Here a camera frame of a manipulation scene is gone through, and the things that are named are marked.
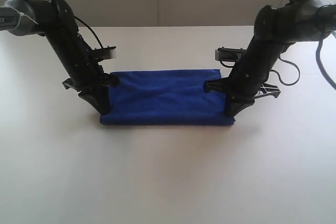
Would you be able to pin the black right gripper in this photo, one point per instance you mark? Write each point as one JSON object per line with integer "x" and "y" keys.
{"x": 248, "y": 76}

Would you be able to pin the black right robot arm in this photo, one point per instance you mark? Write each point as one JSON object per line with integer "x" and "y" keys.
{"x": 275, "y": 30}

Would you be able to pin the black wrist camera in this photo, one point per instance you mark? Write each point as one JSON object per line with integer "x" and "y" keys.
{"x": 227, "y": 57}
{"x": 105, "y": 53}

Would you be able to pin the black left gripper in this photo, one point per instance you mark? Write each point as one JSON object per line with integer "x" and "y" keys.
{"x": 84, "y": 72}

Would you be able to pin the blue towel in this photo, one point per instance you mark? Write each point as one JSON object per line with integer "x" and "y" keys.
{"x": 166, "y": 97}

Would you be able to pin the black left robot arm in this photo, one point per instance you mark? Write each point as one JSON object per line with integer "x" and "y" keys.
{"x": 55, "y": 20}

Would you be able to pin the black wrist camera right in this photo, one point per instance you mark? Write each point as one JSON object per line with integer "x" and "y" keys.
{"x": 227, "y": 57}

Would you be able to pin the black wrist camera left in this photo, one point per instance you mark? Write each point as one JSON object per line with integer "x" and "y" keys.
{"x": 105, "y": 53}

